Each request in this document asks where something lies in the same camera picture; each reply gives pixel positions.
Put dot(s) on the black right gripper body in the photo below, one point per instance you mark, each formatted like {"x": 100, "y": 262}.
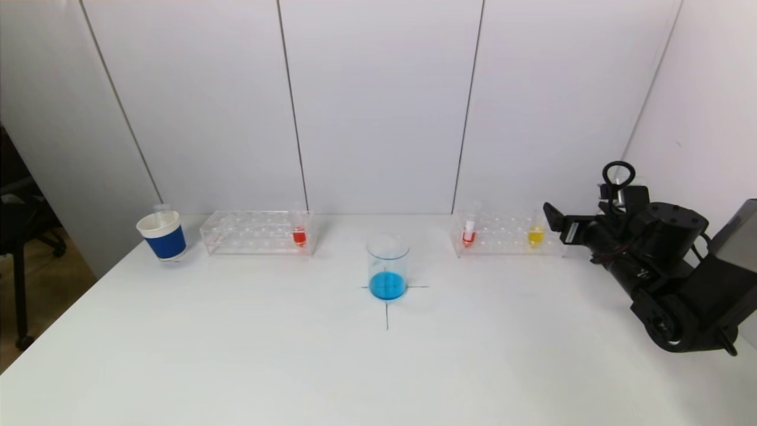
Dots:
{"x": 569, "y": 230}

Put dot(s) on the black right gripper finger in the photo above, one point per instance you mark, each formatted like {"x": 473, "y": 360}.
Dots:
{"x": 553, "y": 216}

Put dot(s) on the yellow liquid test tube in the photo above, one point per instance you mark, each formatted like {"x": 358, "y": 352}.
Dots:
{"x": 535, "y": 236}

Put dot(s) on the blue liquid test tube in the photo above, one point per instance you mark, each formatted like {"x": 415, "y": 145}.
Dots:
{"x": 161, "y": 208}

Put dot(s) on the silver and black right arm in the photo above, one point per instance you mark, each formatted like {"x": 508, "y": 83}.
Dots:
{"x": 674, "y": 248}

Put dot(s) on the clear acrylic test tube rack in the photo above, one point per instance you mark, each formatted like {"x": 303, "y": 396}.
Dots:
{"x": 502, "y": 234}
{"x": 254, "y": 234}

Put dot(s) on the red liquid tube white label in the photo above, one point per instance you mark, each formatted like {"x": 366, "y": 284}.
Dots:
{"x": 468, "y": 236}

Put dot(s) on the clear glass beaker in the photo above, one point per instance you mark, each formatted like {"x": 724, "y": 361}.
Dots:
{"x": 388, "y": 278}

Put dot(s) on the red liquid test tube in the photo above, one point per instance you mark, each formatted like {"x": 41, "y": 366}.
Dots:
{"x": 299, "y": 236}

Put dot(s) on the white paper cup blue sleeve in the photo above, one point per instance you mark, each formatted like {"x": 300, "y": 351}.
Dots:
{"x": 167, "y": 242}

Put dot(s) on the black office chair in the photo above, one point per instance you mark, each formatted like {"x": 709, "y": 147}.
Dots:
{"x": 18, "y": 225}

